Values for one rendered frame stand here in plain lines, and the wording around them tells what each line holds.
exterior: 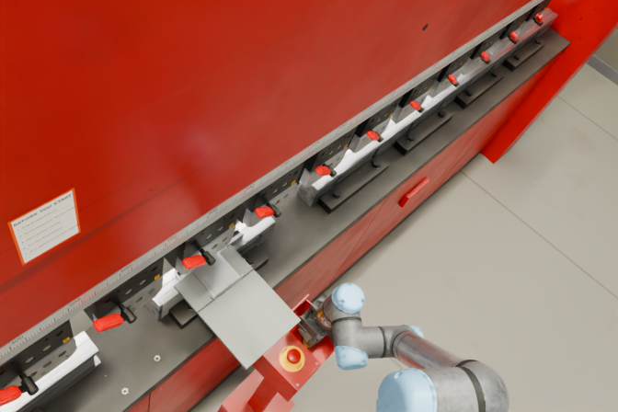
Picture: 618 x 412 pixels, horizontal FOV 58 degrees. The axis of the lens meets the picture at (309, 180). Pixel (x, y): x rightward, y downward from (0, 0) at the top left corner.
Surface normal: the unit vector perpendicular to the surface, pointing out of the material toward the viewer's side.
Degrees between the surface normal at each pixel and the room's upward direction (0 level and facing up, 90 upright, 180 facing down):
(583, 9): 90
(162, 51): 90
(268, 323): 0
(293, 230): 0
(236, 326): 0
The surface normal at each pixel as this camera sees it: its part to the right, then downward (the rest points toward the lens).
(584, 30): -0.68, 0.47
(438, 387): 0.23, -0.68
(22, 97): 0.69, 0.67
